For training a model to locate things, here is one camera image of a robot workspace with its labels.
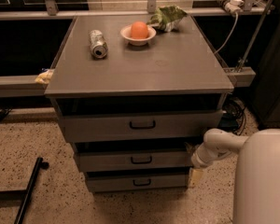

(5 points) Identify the grey bottom drawer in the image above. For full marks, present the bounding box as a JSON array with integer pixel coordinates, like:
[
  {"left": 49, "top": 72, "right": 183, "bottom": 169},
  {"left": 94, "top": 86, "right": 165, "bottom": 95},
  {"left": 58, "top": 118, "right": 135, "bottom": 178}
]
[{"left": 86, "top": 170, "right": 189, "bottom": 192}]

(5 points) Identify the green chip bag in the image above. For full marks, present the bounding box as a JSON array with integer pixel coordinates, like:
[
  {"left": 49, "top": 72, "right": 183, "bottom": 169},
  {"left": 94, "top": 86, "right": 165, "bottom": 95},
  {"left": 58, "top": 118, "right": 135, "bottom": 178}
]
[{"left": 147, "top": 5, "right": 187, "bottom": 32}]

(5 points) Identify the small white bowl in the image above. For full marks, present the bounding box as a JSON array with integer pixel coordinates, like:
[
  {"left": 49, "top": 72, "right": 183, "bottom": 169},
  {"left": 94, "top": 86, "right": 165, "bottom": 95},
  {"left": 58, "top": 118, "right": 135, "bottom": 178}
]
[{"left": 120, "top": 24, "right": 156, "bottom": 47}]

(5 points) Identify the black cable bundle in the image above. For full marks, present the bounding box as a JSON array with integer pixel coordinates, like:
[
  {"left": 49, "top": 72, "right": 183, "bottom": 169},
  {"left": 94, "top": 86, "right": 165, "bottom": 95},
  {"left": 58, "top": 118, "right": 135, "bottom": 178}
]
[{"left": 218, "top": 97, "right": 247, "bottom": 135}]

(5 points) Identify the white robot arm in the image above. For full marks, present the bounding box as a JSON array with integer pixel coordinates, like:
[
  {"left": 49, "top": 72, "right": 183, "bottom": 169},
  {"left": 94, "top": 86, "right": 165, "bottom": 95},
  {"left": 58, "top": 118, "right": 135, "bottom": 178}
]
[{"left": 189, "top": 129, "right": 280, "bottom": 224}]

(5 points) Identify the white power strip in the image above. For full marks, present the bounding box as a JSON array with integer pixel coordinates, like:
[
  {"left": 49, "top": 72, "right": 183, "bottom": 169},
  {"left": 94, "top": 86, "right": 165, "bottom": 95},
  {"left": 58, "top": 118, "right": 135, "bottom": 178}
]
[{"left": 216, "top": 0, "right": 244, "bottom": 15}]

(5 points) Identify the grey top drawer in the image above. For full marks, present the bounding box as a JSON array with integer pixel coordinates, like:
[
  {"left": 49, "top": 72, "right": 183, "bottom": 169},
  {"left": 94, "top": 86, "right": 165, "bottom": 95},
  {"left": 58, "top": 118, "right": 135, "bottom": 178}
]
[{"left": 59, "top": 110, "right": 222, "bottom": 143}]

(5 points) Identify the orange fruit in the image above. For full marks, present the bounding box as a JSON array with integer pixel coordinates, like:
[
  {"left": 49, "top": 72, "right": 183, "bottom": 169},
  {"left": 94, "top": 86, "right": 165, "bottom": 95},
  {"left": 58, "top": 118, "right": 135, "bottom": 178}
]
[{"left": 131, "top": 21, "right": 148, "bottom": 39}]

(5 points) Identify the white power cable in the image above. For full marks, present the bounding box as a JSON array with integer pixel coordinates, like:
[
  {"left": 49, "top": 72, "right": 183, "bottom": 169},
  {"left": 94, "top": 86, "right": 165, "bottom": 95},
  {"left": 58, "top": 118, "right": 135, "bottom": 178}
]
[{"left": 213, "top": 12, "right": 239, "bottom": 56}]

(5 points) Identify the black metal bar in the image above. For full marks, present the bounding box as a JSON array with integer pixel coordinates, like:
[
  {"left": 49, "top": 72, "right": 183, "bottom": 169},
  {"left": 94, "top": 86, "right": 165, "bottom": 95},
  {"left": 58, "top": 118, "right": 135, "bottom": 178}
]
[{"left": 14, "top": 157, "right": 49, "bottom": 224}]

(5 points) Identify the grey drawer cabinet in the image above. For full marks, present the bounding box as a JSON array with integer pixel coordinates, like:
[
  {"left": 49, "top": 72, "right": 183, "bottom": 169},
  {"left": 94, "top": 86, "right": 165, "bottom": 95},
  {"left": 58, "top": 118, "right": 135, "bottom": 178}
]
[{"left": 45, "top": 16, "right": 233, "bottom": 179}]

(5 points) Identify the grey drawer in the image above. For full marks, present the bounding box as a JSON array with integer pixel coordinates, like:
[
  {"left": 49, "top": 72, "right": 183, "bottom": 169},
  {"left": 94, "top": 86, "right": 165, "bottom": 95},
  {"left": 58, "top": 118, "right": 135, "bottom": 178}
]
[
  {"left": 74, "top": 148, "right": 190, "bottom": 173},
  {"left": 59, "top": 110, "right": 222, "bottom": 143},
  {"left": 86, "top": 170, "right": 189, "bottom": 192}
]

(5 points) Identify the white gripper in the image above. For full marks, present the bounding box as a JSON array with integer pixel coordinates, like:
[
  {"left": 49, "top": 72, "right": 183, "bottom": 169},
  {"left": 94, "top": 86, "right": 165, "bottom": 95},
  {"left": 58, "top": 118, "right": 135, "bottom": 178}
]
[{"left": 185, "top": 142, "right": 231, "bottom": 188}]

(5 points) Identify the yellow sponge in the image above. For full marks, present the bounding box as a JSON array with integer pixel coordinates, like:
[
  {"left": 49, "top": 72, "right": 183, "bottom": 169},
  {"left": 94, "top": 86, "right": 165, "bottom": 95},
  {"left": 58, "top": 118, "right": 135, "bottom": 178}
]
[{"left": 35, "top": 69, "right": 54, "bottom": 85}]

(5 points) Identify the silver soda can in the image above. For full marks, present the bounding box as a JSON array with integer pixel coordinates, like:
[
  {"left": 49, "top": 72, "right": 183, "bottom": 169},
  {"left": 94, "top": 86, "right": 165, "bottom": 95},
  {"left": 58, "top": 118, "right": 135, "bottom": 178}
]
[{"left": 89, "top": 30, "right": 108, "bottom": 59}]

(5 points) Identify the grey metal rail frame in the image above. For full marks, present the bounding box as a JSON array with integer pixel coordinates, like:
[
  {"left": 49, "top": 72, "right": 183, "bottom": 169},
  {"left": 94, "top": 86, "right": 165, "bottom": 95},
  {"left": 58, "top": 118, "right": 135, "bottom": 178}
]
[{"left": 0, "top": 0, "right": 279, "bottom": 99}]

